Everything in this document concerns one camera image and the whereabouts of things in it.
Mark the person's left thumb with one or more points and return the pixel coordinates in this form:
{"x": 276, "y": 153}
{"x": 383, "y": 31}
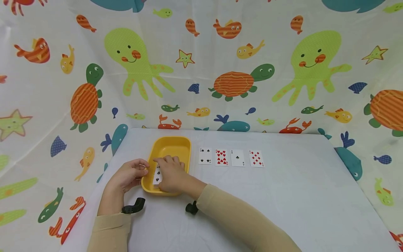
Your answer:
{"x": 143, "y": 171}

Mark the person's left forearm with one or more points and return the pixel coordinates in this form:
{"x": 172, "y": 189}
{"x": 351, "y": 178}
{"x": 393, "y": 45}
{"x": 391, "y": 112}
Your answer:
{"x": 110, "y": 224}

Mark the nine of hearts card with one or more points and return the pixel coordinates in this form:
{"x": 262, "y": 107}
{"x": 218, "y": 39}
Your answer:
{"x": 222, "y": 157}

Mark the spades playing card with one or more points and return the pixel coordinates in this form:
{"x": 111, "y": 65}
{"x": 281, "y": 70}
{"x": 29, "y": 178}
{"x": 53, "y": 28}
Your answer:
{"x": 157, "y": 176}

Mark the person's right fingers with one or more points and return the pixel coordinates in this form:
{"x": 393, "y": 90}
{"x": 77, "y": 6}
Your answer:
{"x": 170, "y": 161}

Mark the person's left fingers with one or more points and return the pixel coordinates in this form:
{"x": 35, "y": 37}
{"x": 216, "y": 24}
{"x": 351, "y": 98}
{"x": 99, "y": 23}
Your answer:
{"x": 137, "y": 181}

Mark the ace of clubs card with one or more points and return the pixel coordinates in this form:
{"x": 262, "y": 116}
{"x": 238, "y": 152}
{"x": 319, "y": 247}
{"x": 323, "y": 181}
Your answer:
{"x": 238, "y": 158}

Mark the person's right hand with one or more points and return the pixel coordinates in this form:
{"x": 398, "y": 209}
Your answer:
{"x": 173, "y": 178}

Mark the diamonds playing card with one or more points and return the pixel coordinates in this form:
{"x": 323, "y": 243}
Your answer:
{"x": 256, "y": 159}

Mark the person's left hand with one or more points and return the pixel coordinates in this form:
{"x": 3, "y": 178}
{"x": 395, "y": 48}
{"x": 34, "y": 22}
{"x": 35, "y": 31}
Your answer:
{"x": 124, "y": 176}

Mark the person's left index finger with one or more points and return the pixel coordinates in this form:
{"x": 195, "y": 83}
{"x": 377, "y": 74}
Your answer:
{"x": 140, "y": 162}

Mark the person's right forearm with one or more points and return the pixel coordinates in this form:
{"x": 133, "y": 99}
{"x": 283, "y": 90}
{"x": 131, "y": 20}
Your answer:
{"x": 239, "y": 224}

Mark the black wrist band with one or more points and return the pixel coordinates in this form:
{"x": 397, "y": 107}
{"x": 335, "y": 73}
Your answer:
{"x": 191, "y": 208}
{"x": 133, "y": 206}

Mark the yellow plastic tray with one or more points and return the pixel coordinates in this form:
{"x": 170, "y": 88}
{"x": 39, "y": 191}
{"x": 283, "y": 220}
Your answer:
{"x": 171, "y": 147}

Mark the four of spades card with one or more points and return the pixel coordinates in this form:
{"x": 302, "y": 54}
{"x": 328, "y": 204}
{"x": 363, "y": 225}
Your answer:
{"x": 205, "y": 155}

